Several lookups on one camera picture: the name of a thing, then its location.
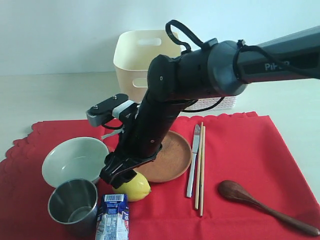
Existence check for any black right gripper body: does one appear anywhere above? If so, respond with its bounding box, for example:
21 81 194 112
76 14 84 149
115 99 185 163

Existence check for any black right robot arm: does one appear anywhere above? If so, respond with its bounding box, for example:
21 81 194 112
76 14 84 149
99 27 320 188

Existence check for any yellow lemon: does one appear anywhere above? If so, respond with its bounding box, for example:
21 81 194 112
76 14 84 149
112 172 151 202

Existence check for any red cloth placemat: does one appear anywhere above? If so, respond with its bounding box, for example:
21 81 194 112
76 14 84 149
0 112 320 240

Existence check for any left wooden chopstick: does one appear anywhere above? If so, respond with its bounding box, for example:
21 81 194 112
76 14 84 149
194 122 204 210

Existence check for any silver table knife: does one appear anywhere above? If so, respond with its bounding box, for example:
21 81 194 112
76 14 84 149
186 124 201 198

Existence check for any brown round plate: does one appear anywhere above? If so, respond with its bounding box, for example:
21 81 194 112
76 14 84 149
135 130 192 183

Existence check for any dark wooden spoon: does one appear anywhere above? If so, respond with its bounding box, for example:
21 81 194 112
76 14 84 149
217 180 320 237

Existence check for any white lattice plastic basket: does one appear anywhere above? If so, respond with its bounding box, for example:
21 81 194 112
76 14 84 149
186 96 237 111

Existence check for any cream plastic bin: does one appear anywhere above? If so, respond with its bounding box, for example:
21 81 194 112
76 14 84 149
113 30 181 103

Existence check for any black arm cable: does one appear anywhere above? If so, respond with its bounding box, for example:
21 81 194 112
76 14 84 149
165 19 218 55

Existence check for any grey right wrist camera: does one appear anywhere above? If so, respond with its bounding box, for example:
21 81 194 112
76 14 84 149
86 93 139 127

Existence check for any stainless steel cup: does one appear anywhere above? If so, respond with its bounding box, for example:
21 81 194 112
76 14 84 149
47 178 98 237

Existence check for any grey ceramic bowl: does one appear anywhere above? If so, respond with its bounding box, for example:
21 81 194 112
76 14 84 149
41 137 109 188

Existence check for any blue white milk carton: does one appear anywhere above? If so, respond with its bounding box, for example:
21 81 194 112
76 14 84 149
95 194 129 240

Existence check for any right wooden chopstick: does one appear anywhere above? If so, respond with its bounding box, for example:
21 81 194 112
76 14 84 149
200 126 206 217

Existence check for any wooden chopstick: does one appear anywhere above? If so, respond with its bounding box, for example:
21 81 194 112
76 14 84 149
200 126 206 217
194 122 204 210

